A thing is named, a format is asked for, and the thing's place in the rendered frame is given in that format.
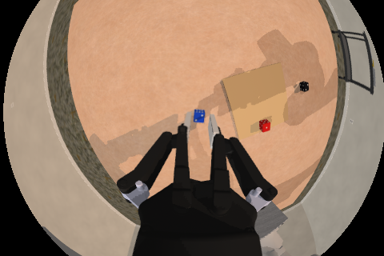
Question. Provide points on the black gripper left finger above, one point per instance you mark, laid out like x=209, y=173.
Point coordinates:
x=135, y=185

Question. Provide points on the blue die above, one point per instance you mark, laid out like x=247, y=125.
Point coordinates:
x=199, y=115

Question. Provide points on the black die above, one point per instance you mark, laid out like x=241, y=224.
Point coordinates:
x=304, y=86

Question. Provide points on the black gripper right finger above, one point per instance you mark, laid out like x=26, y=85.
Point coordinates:
x=258, y=191

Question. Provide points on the red die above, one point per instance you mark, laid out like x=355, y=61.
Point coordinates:
x=264, y=125

